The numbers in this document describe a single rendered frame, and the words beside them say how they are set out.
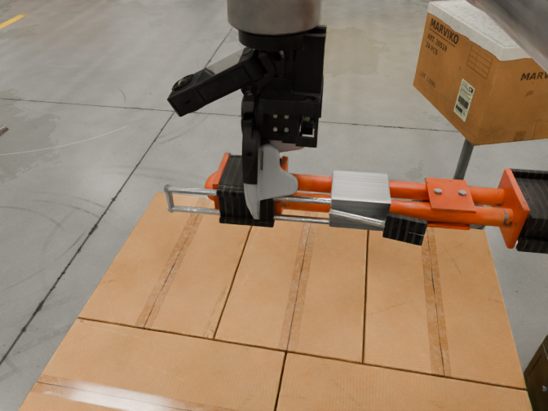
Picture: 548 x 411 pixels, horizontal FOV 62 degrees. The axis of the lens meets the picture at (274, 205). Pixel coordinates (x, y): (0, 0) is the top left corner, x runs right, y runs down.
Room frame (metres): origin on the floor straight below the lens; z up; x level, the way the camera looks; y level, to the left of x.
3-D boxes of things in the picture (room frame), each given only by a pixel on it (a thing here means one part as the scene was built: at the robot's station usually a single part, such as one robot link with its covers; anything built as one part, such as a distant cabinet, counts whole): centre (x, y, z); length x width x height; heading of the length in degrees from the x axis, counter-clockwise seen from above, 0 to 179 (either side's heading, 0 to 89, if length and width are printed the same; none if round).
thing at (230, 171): (0.47, 0.03, 1.25); 0.08 x 0.07 x 0.05; 82
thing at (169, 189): (0.41, -0.02, 1.25); 0.31 x 0.03 x 0.05; 82
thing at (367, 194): (0.45, -0.11, 1.24); 0.07 x 0.07 x 0.04; 82
